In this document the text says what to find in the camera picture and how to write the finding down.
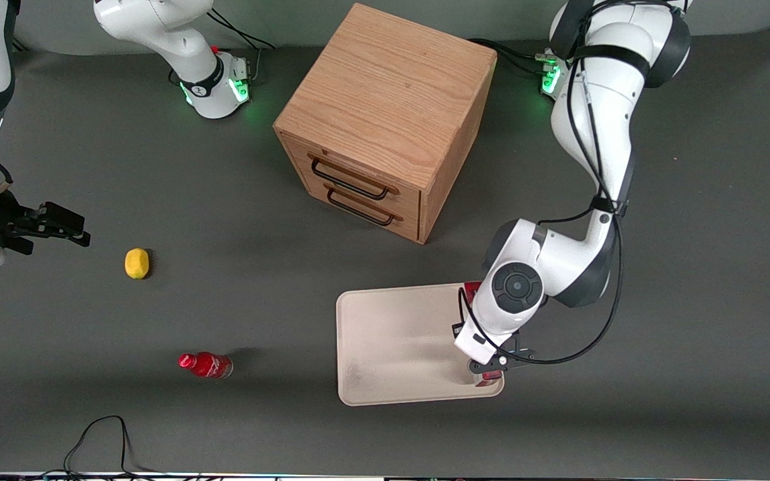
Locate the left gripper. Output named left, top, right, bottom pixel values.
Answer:
left=453, top=318, right=537, bottom=375

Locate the red cookie box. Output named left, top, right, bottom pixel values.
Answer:
left=463, top=281, right=505, bottom=389

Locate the beige plastic tray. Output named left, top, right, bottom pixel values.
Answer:
left=336, top=282, right=505, bottom=407

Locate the yellow lemon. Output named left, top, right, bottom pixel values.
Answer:
left=124, top=248, right=150, bottom=280

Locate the wooden drawer front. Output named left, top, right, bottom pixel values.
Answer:
left=282, top=133, right=422, bottom=216
left=287, top=155, right=422, bottom=242

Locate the red soda bottle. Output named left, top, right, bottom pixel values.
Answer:
left=178, top=351, right=234, bottom=379

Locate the wooden drawer cabinet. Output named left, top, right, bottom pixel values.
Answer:
left=273, top=3, right=498, bottom=245

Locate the black metal drawer handle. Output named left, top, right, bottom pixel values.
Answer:
left=307, top=154, right=400, bottom=201
left=324, top=184, right=404, bottom=226

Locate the thin black looped cable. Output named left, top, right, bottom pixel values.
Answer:
left=63, top=415, right=155, bottom=479

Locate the black right base cable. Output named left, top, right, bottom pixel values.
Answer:
left=208, top=8, right=277, bottom=51

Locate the black base cable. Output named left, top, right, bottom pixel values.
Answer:
left=468, top=38, right=550, bottom=75
left=208, top=8, right=277, bottom=51

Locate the black left base cable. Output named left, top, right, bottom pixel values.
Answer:
left=468, top=38, right=550, bottom=75

